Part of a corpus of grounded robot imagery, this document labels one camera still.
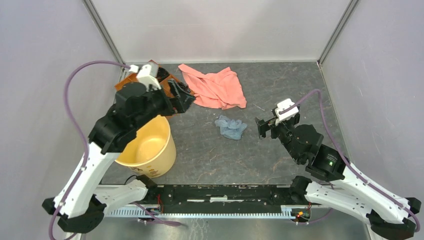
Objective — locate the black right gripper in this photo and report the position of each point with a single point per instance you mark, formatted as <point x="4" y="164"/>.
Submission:
<point x="263" y="125"/>

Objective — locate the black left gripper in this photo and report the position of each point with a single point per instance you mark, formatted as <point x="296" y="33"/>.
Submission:
<point x="182" y="99"/>

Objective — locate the light blue plastic trash bag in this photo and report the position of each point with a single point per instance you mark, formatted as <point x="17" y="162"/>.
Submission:
<point x="230" y="128"/>

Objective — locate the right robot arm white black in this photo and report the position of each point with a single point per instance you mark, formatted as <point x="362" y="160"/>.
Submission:
<point x="387" y="214"/>

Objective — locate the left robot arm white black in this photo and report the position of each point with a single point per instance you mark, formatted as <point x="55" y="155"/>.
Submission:
<point x="77" y="209"/>

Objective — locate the yellow trash bin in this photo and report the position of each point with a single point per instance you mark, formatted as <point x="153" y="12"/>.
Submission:
<point x="153" y="151"/>

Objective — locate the black bag roll top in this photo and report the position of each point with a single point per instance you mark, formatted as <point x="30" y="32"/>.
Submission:
<point x="162" y="74"/>

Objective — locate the pink cloth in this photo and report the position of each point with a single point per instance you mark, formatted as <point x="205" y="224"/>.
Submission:
<point x="221" y="90"/>

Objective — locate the orange compartment tray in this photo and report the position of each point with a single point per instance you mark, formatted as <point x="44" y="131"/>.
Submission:
<point x="131" y="79"/>

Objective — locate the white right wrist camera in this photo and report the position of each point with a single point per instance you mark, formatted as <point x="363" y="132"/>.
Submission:
<point x="285" y="110"/>

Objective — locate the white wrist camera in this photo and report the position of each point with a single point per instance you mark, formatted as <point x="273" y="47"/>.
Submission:
<point x="285" y="110"/>
<point x="147" y="75"/>

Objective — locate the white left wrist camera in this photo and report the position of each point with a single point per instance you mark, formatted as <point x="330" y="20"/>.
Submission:
<point x="147" y="75"/>

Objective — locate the aluminium slotted cable rail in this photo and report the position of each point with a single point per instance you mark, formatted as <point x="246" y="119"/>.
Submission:
<point x="133" y="211"/>

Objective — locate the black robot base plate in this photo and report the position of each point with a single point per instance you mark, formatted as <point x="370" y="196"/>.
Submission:
<point x="221" y="199"/>

